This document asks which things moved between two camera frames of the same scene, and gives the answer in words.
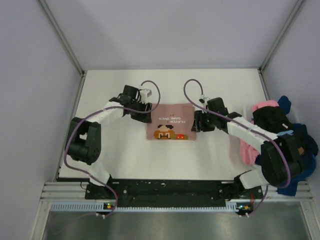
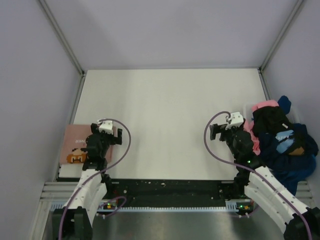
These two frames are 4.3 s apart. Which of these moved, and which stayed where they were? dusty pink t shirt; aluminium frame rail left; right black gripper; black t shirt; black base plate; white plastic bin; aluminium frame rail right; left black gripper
Moved: right black gripper; dusty pink t shirt; left black gripper
Stayed: black base plate; white plastic bin; aluminium frame rail right; black t shirt; aluminium frame rail left
